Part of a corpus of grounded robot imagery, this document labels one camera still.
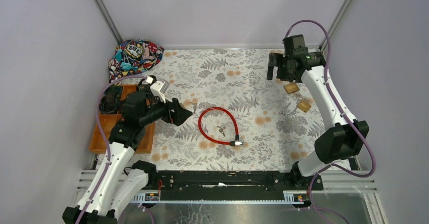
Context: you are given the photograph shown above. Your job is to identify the colourful comic print cloth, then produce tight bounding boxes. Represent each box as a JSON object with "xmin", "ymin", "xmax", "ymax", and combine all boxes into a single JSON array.
[{"xmin": 108, "ymin": 39, "xmax": 164, "ymax": 82}]

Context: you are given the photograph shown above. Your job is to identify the silver keys of cable lock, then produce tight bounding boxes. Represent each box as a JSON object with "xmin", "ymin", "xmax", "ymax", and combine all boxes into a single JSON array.
[{"xmin": 217, "ymin": 126, "xmax": 226, "ymax": 137}]

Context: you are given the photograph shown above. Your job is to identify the orange wooden compartment tray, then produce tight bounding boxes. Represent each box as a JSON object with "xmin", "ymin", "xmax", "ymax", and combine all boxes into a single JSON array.
[{"xmin": 89, "ymin": 84, "xmax": 155, "ymax": 154}]

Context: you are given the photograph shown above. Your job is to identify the brass padlock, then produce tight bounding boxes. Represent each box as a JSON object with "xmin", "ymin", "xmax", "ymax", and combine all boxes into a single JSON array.
[
  {"xmin": 281, "ymin": 100, "xmax": 312, "ymax": 117},
  {"xmin": 189, "ymin": 101, "xmax": 198, "ymax": 114},
  {"xmin": 283, "ymin": 82, "xmax": 300, "ymax": 95}
]

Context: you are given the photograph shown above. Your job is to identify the floral patterned table mat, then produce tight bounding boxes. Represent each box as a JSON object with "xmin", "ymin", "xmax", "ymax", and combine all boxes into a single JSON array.
[{"xmin": 130, "ymin": 49, "xmax": 324, "ymax": 171}]

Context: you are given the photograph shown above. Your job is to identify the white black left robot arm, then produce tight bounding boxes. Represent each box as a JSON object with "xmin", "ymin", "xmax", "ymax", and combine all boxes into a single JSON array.
[{"xmin": 63, "ymin": 50, "xmax": 279, "ymax": 223}]

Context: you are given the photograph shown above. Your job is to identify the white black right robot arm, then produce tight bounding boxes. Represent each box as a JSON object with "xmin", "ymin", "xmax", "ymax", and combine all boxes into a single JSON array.
[{"xmin": 269, "ymin": 34, "xmax": 369, "ymax": 190}]

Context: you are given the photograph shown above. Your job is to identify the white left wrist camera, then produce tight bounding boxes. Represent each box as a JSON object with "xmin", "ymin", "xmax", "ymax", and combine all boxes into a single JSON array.
[{"xmin": 144, "ymin": 75, "xmax": 169, "ymax": 103}]

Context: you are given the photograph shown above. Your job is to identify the red cable lock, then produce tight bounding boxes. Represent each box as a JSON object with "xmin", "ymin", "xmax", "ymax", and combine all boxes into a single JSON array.
[{"xmin": 197, "ymin": 107, "xmax": 244, "ymax": 148}]

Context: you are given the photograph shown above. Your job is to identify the aluminium frame rail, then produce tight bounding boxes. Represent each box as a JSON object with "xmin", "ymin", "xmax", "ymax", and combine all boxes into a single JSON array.
[{"xmin": 93, "ymin": 0, "xmax": 123, "ymax": 44}]

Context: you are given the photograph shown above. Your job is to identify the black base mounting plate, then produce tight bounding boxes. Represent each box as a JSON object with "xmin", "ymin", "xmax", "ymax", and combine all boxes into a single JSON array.
[{"xmin": 132, "ymin": 170, "xmax": 324, "ymax": 203}]

